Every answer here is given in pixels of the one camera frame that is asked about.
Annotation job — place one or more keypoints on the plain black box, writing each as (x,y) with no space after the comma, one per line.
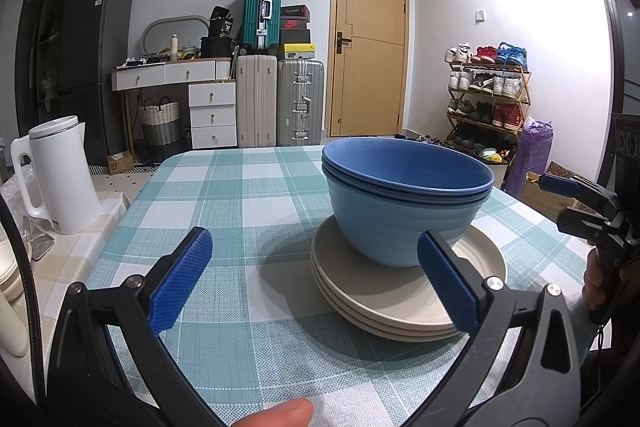
(296,37)

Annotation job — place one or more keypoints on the silver suitcase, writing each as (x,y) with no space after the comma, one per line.
(300,102)

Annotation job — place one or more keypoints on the scattered sneakers group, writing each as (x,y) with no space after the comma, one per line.
(435,139)

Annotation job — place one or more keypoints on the teal suitcase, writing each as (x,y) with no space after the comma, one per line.
(262,14)

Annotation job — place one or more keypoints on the white container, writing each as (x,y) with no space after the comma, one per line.
(12,332)

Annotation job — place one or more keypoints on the metal stand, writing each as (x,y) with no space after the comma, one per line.
(40,239)

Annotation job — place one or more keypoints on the white electric kettle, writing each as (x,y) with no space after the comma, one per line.
(65,177)

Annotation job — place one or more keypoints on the person's left hand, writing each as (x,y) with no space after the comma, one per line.
(280,416)

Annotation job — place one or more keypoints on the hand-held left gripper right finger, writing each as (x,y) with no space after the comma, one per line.
(445,282)

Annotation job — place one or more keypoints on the cream dish stack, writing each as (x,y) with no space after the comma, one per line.
(7,267)

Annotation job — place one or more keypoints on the black bag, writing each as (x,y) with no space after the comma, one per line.
(217,48)

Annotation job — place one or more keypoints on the woven laundry basket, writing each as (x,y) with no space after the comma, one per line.
(160,124)

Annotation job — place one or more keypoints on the white desk with drawers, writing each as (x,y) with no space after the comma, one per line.
(212,107)

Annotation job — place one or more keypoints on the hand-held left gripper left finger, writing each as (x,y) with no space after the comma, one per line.
(180,277)

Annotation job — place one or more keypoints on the black refrigerator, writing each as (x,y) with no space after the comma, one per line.
(95,72)

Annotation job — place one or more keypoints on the yellow and black box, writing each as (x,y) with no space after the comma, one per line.
(299,51)

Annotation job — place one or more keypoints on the black white patterned rug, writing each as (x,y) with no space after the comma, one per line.
(147,170)

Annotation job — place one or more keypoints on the cream plate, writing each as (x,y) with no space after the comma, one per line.
(360,318)
(370,331)

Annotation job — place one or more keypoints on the beige checked tablecloth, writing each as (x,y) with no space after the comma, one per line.
(75,252)

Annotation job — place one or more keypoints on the beige suitcase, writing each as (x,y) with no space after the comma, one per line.
(256,102)

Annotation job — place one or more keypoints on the wooden shoe rack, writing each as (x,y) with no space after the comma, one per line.
(526,89)

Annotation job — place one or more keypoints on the purple rolled mat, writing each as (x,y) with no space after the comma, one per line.
(532,157)

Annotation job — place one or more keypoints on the wooden door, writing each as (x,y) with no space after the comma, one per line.
(372,37)

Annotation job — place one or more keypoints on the red and black shoe box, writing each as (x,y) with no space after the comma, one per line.
(295,24)

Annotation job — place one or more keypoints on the person's right hand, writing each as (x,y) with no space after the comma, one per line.
(591,279)

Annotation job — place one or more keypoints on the black printed pouch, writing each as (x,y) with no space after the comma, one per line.
(221,23)

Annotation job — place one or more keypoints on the white bottle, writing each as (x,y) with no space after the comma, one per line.
(174,49)

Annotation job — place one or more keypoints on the teal checked tablecloth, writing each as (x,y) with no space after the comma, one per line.
(240,217)

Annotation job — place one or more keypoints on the stack of beige plates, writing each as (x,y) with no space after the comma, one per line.
(380,292)

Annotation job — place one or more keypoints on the rows of assorted shoes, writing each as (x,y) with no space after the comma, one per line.
(505,84)

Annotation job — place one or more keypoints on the white trash bin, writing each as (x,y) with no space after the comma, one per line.
(492,172)

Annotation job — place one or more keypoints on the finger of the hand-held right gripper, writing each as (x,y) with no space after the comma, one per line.
(557,184)
(585,222)

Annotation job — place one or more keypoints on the cat print cardboard box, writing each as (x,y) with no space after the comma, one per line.
(542,199)

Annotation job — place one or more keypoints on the tall dark cabinet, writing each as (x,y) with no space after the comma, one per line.
(45,7)

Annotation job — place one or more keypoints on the grey arched mirror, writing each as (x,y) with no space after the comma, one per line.
(150,29)

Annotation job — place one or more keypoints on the small printed cardboard box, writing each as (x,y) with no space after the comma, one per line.
(120,163)

